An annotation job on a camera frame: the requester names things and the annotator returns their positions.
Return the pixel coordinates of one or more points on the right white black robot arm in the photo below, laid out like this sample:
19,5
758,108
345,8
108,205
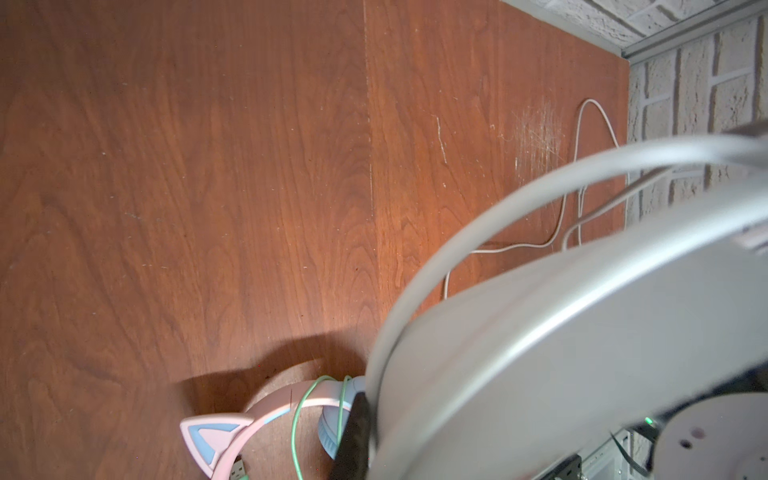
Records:
723,437

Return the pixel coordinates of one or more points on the white headphones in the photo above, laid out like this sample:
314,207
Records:
510,375

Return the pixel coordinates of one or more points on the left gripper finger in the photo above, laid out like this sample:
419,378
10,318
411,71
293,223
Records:
351,461

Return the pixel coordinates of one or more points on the pink blue cat-ear headphones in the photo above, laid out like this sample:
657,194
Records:
215,441

